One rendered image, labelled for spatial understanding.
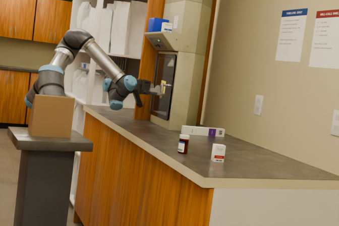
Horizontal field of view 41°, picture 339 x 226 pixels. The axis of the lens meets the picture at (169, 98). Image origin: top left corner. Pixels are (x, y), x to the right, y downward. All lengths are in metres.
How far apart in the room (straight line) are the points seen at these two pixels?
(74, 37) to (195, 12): 0.73
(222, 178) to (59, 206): 0.80
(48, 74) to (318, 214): 1.32
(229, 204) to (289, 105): 0.87
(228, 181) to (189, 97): 1.11
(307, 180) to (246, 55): 1.13
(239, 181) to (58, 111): 0.85
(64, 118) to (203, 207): 0.75
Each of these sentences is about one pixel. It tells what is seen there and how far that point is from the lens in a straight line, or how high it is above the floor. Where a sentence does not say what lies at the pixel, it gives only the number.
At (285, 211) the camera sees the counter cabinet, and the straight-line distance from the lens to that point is 1.89.
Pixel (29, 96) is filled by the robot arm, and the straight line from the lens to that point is 2.28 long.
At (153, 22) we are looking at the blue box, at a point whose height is 1.57.
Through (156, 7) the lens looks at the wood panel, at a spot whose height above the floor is 1.69.
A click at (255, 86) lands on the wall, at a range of 2.70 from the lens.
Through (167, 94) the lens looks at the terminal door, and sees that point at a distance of 2.71.
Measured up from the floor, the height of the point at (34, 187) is 0.72.
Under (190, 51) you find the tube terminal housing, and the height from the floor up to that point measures 1.42.
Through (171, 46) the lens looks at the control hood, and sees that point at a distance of 2.65.
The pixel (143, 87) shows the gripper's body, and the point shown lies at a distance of 2.62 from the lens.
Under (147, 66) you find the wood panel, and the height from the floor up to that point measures 1.29.
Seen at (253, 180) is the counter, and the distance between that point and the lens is 1.76.
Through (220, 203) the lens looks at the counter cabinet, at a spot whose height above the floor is 0.84.
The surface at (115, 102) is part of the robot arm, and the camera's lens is 2.48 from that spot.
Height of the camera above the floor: 1.32
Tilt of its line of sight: 4 degrees down
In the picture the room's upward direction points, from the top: 7 degrees clockwise
